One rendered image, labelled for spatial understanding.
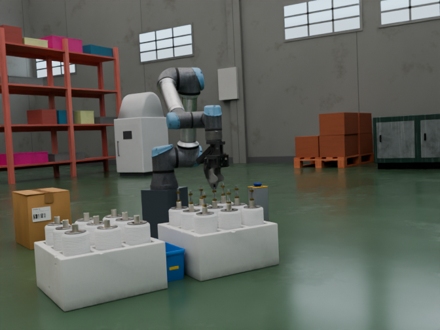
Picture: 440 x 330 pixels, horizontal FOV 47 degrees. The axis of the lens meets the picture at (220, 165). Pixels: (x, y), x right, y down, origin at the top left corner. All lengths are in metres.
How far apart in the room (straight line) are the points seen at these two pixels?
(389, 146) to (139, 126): 3.66
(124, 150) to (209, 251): 6.09
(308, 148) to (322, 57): 2.10
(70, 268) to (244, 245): 0.71
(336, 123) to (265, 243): 5.73
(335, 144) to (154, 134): 2.80
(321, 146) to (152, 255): 6.16
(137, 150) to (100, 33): 5.27
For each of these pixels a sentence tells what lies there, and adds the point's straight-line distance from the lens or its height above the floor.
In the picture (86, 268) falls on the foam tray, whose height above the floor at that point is 0.13.
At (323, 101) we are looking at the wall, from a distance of 9.37.
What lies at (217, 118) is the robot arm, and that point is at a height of 0.64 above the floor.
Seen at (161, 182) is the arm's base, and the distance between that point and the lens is 2.64.
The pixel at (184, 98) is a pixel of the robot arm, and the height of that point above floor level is 0.77.
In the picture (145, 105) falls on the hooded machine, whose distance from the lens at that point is 7.92.
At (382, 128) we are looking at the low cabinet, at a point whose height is 0.57.
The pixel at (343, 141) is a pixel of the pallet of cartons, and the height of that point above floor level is 0.39.
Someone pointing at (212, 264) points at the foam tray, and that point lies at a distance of 2.03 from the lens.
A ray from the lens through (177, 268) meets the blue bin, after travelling 2.05.
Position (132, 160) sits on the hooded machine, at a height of 0.26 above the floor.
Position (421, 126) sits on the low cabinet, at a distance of 7.08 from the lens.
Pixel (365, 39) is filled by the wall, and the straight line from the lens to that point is 9.25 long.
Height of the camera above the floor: 0.57
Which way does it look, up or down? 3 degrees down
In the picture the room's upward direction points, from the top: 3 degrees counter-clockwise
